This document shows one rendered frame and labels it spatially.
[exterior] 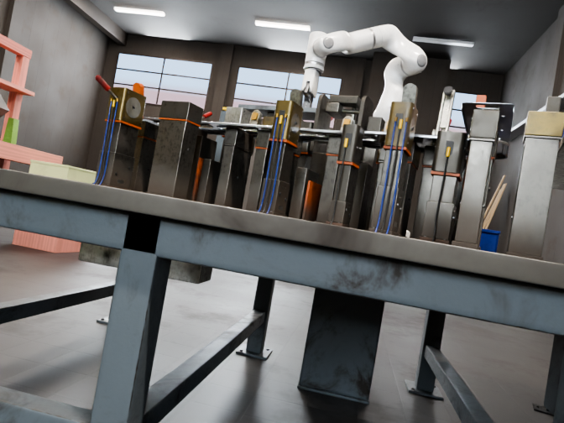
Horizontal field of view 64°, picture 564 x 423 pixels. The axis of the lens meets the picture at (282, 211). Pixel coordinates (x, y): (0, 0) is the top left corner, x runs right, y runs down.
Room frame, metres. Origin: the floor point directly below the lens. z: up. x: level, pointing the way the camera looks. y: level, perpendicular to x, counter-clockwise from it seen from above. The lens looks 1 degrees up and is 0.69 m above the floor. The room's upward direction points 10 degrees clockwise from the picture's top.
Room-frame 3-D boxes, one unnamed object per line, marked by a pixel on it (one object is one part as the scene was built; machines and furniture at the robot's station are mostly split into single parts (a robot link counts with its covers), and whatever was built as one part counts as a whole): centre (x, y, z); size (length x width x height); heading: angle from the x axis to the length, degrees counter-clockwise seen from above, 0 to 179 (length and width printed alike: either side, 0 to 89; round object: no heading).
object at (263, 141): (1.59, 0.08, 0.84); 0.12 x 0.05 x 0.29; 154
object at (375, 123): (1.65, -0.29, 0.91); 0.07 x 0.05 x 0.42; 154
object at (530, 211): (1.12, -0.60, 0.88); 0.08 x 0.08 x 0.36; 64
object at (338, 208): (1.27, -0.16, 0.84); 0.10 x 0.05 x 0.29; 154
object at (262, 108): (1.95, 0.07, 1.16); 0.37 x 0.14 x 0.02; 64
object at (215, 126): (1.55, 0.03, 1.00); 1.38 x 0.22 x 0.02; 64
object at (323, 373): (2.09, -0.37, 0.33); 0.31 x 0.31 x 0.66; 80
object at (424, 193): (1.34, -0.43, 0.84); 0.07 x 0.04 x 0.29; 64
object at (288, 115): (1.36, 0.04, 0.87); 0.12 x 0.07 x 0.35; 154
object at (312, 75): (1.91, -0.03, 1.29); 0.10 x 0.07 x 0.11; 164
